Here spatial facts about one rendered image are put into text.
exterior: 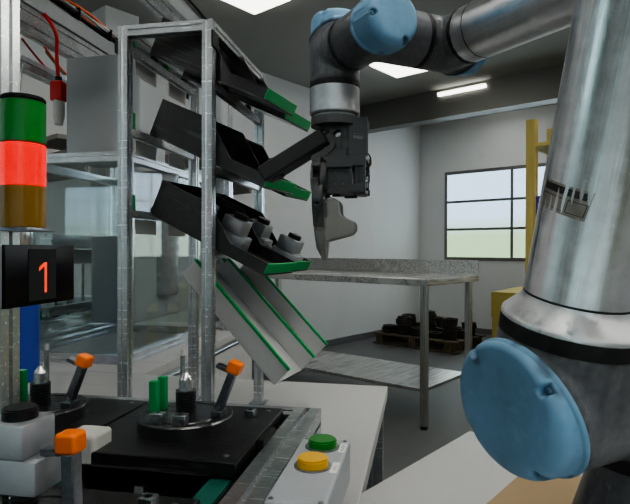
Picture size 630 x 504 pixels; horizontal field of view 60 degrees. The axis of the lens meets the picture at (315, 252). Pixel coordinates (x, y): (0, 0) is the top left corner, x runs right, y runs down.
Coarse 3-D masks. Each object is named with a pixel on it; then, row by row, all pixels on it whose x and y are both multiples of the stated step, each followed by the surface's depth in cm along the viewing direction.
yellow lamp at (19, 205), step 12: (0, 192) 64; (12, 192) 63; (24, 192) 64; (36, 192) 65; (0, 204) 64; (12, 204) 63; (24, 204) 64; (36, 204) 65; (0, 216) 64; (12, 216) 63; (24, 216) 64; (36, 216) 65
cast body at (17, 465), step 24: (24, 408) 48; (0, 432) 47; (24, 432) 47; (48, 432) 50; (0, 456) 47; (24, 456) 47; (48, 456) 48; (0, 480) 47; (24, 480) 47; (48, 480) 48
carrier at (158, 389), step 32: (160, 384) 84; (192, 384) 82; (128, 416) 87; (160, 416) 77; (192, 416) 81; (224, 416) 81; (256, 416) 87; (96, 448) 73; (128, 448) 73; (160, 448) 73; (192, 448) 73; (224, 448) 73; (256, 448) 77
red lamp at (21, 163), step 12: (0, 144) 64; (12, 144) 63; (24, 144) 64; (36, 144) 65; (0, 156) 64; (12, 156) 63; (24, 156) 64; (36, 156) 65; (0, 168) 64; (12, 168) 63; (24, 168) 64; (36, 168) 65; (0, 180) 64; (12, 180) 63; (24, 180) 64; (36, 180) 65
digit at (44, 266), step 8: (32, 256) 64; (40, 256) 65; (48, 256) 66; (32, 264) 64; (40, 264) 65; (48, 264) 66; (32, 272) 64; (40, 272) 65; (48, 272) 66; (32, 280) 64; (40, 280) 65; (48, 280) 66; (32, 288) 64; (40, 288) 65; (48, 288) 66; (32, 296) 64; (40, 296) 65; (48, 296) 66
